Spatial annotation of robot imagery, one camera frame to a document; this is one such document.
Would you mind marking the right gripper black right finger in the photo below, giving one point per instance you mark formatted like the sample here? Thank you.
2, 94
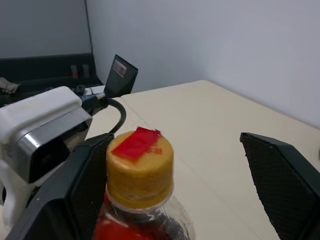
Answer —
287, 190

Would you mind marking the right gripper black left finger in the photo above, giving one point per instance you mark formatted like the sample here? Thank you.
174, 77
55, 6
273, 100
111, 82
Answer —
57, 200

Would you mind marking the yellow cap with red sticker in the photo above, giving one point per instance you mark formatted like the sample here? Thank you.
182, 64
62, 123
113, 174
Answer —
140, 175

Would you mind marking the brown cloth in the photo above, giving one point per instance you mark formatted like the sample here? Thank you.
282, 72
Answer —
7, 86

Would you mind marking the small red and grey block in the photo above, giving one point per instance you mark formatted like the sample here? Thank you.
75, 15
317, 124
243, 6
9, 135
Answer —
74, 72

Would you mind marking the black cabinet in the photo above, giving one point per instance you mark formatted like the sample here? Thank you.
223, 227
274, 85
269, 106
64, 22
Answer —
37, 67

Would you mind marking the black box with label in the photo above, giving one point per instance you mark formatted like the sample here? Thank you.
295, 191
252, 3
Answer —
120, 80

